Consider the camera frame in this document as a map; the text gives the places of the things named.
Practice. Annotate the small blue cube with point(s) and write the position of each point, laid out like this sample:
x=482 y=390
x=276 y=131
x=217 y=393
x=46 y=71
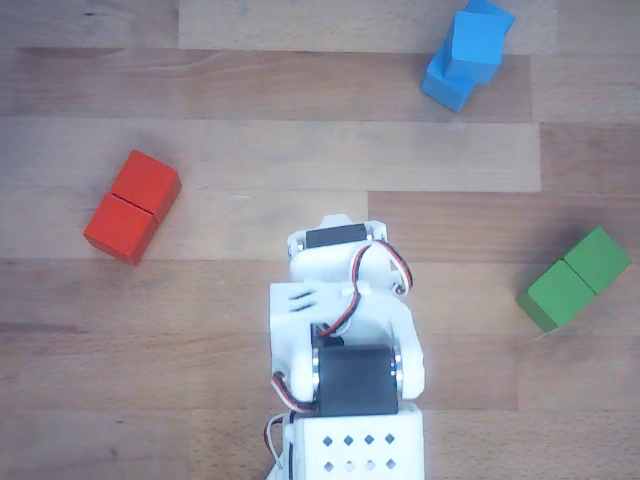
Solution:
x=477 y=40

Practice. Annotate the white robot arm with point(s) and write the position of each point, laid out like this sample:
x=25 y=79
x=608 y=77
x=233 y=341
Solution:
x=360 y=452

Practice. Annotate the long blue block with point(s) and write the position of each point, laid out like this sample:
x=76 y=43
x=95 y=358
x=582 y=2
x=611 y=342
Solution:
x=445 y=92

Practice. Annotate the long red block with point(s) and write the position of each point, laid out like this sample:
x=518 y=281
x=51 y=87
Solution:
x=125 y=225

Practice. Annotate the long green block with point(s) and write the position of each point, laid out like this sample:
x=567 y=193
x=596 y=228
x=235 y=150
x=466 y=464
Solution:
x=565 y=290

